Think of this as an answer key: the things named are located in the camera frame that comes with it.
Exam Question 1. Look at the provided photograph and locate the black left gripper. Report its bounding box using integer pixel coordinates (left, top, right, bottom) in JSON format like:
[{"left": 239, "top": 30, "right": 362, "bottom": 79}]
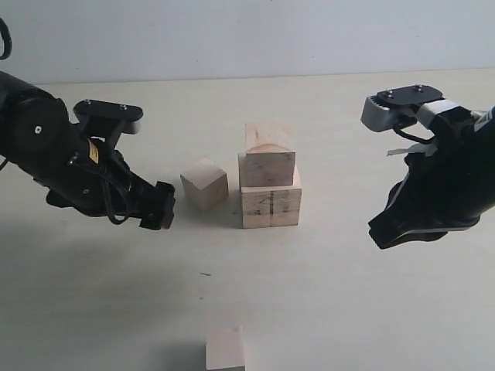
[{"left": 45, "top": 133, "right": 175, "bottom": 230}]

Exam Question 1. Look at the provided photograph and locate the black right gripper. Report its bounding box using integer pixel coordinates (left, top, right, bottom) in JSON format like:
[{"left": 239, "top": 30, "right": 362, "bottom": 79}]
[{"left": 368, "top": 127, "right": 494, "bottom": 250}]

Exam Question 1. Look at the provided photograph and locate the medium wooden cube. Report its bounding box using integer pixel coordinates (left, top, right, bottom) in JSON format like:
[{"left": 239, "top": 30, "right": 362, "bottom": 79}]
[{"left": 239, "top": 123, "right": 296, "bottom": 188}]

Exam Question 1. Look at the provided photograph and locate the smallest wooden cube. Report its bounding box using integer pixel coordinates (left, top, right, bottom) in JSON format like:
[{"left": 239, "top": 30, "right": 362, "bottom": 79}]
[{"left": 205, "top": 325, "right": 246, "bottom": 371}]

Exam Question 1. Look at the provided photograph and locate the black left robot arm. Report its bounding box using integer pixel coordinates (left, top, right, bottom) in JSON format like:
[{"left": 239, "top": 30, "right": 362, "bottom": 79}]
[{"left": 1, "top": 73, "right": 176, "bottom": 230}]

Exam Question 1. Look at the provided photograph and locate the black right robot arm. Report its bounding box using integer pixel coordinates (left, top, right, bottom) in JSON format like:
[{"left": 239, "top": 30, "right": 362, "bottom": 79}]
[{"left": 369, "top": 107, "right": 494, "bottom": 249}]

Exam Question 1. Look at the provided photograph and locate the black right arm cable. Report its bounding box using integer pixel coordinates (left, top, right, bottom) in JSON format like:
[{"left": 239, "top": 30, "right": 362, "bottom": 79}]
[{"left": 392, "top": 122, "right": 436, "bottom": 145}]

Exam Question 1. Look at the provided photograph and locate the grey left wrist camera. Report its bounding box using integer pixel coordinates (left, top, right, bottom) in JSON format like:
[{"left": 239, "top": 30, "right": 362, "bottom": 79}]
[{"left": 73, "top": 100, "right": 144, "bottom": 138}]

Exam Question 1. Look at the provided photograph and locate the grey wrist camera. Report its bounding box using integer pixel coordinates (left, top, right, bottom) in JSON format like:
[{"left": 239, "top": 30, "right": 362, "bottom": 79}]
[
  {"left": 73, "top": 100, "right": 144, "bottom": 138},
  {"left": 360, "top": 84, "right": 460, "bottom": 132}
]

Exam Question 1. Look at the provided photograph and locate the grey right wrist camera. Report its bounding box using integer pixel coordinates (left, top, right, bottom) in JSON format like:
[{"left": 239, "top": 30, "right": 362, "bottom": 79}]
[{"left": 360, "top": 84, "right": 460, "bottom": 132}]

